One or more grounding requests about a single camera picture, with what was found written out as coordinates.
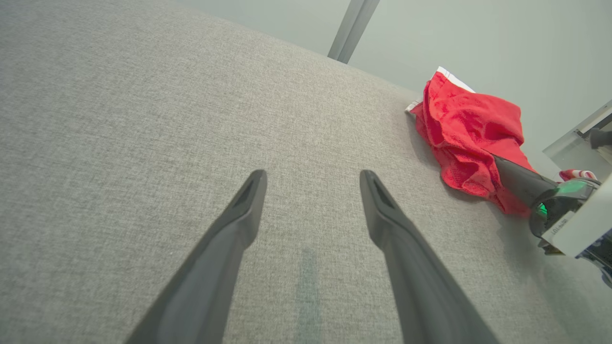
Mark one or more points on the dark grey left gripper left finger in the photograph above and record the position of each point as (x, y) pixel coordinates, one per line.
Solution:
(215, 267)

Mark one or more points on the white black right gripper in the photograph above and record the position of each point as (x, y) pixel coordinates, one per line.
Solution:
(583, 220)

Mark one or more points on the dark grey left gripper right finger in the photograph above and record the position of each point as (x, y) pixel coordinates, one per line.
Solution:
(416, 277)

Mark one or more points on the red basketball jersey white trim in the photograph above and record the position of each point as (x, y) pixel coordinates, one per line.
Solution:
(576, 174)

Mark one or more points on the red shorts white stripe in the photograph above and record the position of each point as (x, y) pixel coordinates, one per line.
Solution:
(459, 129)

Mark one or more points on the grey metal frame rail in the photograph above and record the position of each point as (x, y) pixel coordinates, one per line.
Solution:
(569, 148)

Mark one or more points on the grey metal frame post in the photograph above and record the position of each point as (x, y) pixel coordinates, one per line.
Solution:
(351, 28)

